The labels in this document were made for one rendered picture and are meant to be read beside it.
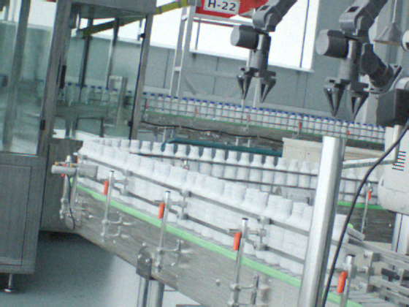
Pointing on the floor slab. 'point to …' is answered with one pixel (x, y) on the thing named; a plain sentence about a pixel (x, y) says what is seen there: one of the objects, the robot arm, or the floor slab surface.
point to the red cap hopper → (214, 8)
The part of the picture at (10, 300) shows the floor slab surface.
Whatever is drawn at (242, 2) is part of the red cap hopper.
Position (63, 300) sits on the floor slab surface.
